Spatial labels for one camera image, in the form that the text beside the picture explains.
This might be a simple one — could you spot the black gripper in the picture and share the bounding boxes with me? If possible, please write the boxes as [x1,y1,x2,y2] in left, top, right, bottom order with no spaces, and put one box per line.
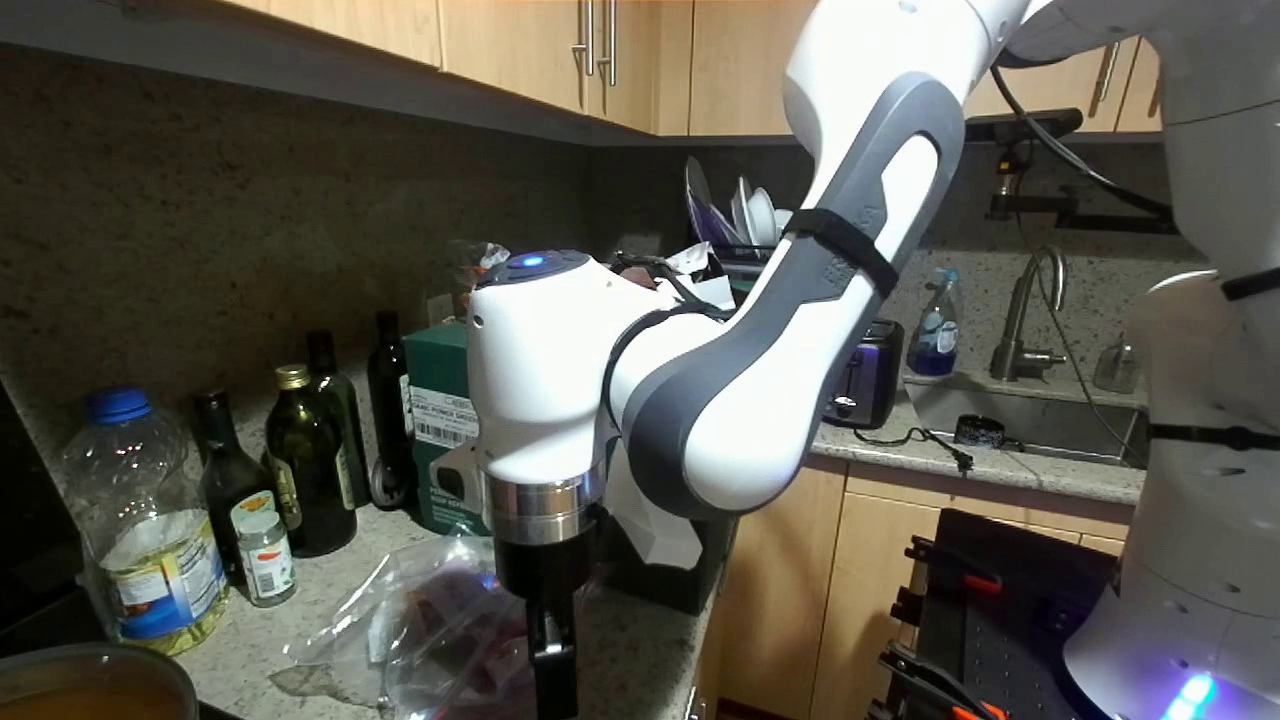
[492,529,602,720]

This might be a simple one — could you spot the clear Ziploc bag with snacks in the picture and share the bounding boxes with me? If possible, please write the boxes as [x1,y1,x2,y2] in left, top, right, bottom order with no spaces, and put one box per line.
[274,536,544,720]

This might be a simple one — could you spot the green organic greens cardboard box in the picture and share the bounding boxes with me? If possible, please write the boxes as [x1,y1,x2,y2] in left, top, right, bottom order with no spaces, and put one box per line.
[398,318,739,620]

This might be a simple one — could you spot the light wood base cabinets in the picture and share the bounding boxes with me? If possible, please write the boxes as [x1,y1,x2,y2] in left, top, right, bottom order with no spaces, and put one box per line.
[716,456,1138,720]

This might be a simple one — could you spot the slim black glass bottle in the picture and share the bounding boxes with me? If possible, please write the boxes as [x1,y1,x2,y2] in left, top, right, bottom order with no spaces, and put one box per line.
[364,309,416,518]

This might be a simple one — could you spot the small spice jar white label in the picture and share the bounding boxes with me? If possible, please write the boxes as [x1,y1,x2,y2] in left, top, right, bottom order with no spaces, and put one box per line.
[228,494,301,614]

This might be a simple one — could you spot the olive oil bottle gold cap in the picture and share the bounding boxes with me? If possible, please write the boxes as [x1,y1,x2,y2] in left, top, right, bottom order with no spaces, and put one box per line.
[261,359,360,559]

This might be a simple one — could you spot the dark green glass bottle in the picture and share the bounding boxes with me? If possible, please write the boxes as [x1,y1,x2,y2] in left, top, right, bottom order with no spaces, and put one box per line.
[301,328,371,511]

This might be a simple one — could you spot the dark glass bottle white label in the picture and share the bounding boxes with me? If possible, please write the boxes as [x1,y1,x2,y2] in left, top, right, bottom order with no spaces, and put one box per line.
[187,388,277,591]

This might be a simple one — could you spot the black clamp orange tip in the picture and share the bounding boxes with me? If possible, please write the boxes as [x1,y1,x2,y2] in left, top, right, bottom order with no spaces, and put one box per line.
[904,536,1009,599]
[877,644,1014,720]

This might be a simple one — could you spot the white carton with dark label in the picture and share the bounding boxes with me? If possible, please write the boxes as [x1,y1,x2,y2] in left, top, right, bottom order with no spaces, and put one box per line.
[662,241,739,313]

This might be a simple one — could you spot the dark purple toaster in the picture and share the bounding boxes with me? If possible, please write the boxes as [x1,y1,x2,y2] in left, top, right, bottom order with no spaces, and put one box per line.
[822,318,909,431]

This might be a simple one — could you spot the plastic oil bottle blue cap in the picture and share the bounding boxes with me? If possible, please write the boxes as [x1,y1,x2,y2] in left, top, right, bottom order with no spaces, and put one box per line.
[57,388,231,660]

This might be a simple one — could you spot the dark pot with brown contents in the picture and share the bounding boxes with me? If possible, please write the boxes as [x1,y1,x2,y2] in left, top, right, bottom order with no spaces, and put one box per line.
[0,644,201,720]

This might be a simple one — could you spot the dish rack with plates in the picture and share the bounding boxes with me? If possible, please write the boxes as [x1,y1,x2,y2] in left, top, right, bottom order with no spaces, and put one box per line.
[679,158,807,273]

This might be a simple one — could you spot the black robot cart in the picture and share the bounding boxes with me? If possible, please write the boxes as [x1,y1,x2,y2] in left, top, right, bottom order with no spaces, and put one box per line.
[872,509,1129,720]

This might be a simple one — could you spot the blue spray bottle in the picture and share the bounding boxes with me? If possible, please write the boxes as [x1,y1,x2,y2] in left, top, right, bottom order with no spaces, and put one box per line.
[904,263,966,380]

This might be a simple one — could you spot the steel kitchen sink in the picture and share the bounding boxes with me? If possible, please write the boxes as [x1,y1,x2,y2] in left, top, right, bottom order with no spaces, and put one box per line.
[916,373,1159,469]

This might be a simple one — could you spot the silver kitchen faucet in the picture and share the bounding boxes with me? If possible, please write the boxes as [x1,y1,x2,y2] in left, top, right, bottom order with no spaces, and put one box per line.
[990,241,1071,386]

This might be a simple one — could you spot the clear soap dispenser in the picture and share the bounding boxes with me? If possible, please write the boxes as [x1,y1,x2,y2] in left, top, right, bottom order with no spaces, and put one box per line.
[1093,326,1150,395]

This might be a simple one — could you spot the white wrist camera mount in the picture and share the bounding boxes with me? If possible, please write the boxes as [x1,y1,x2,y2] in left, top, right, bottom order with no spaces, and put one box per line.
[597,445,714,578]

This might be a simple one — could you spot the black toaster power cord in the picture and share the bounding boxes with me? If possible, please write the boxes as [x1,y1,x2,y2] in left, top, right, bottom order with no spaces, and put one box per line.
[853,422,975,472]

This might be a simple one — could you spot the light wood wall cabinets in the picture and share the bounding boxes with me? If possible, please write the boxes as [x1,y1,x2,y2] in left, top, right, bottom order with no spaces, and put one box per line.
[218,0,1173,139]

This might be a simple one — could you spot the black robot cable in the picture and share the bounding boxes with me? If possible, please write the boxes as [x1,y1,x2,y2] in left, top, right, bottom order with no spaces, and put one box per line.
[990,62,1177,220]

